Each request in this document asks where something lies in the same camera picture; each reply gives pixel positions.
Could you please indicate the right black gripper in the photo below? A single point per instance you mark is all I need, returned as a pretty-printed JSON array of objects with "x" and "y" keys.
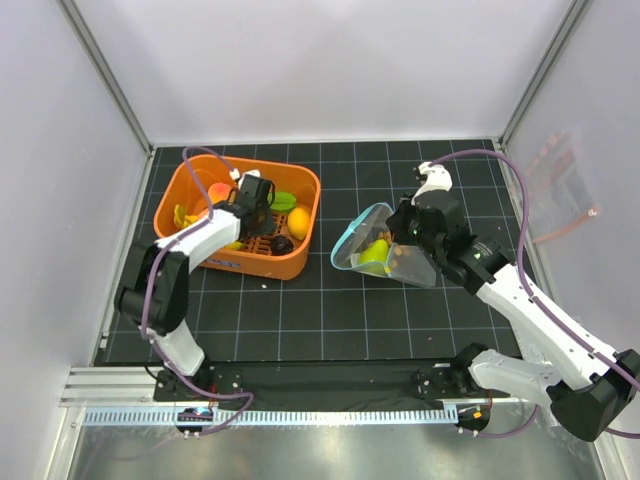
[{"x": 397, "y": 222}]

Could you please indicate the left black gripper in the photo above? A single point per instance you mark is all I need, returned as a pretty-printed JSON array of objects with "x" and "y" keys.
[{"x": 269, "y": 225}]

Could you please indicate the brown longan bunch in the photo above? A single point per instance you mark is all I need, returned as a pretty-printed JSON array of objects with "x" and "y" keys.
[{"x": 395, "y": 253}]

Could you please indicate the green pear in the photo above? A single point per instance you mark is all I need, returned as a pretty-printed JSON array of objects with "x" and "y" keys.
[{"x": 377, "y": 251}]

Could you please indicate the yellow banana bunch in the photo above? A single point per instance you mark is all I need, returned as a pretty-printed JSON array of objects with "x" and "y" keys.
[{"x": 191, "y": 219}]

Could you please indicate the clear zip top bag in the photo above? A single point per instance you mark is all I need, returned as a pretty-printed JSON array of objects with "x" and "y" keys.
[{"x": 361, "y": 232}]

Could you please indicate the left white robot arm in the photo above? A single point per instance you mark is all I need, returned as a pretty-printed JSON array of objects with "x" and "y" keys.
[{"x": 153, "y": 290}]

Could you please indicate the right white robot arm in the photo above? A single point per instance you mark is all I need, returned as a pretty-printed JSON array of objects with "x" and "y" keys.
[{"x": 585, "y": 382}]

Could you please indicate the green starfruit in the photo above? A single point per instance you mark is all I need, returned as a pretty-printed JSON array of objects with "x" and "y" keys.
[{"x": 282, "y": 202}]

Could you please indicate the peach at back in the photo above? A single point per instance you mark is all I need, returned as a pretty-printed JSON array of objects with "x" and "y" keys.
[{"x": 219, "y": 192}]

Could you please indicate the yellow orange mango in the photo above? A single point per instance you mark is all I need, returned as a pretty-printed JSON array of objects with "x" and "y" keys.
[{"x": 298, "y": 222}]

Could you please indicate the dark purple mangosteen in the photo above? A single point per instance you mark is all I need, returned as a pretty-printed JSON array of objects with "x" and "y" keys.
[{"x": 281, "y": 245}]

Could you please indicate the orange plastic basket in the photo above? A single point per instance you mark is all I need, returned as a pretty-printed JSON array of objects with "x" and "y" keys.
[{"x": 189, "y": 185}]

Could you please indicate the yellow starfruit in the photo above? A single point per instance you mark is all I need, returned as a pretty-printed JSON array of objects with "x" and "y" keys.
[{"x": 181, "y": 219}]

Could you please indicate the black grid mat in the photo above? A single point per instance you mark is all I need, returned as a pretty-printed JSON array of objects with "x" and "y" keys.
[{"x": 328, "y": 314}]

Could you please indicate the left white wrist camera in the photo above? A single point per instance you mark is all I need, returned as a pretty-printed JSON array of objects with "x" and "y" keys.
[{"x": 251, "y": 173}]

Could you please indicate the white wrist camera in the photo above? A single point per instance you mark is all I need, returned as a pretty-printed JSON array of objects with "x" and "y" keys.
[
  {"x": 251, "y": 173},
  {"x": 432, "y": 177}
]

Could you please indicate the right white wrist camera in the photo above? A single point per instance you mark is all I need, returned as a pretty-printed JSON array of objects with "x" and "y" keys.
[{"x": 432, "y": 177}]

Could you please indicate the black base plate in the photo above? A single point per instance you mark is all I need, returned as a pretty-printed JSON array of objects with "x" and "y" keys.
[{"x": 345, "y": 386}]

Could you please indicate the slotted cable duct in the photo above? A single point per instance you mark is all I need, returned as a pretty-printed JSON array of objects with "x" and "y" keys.
[{"x": 182, "y": 416}]

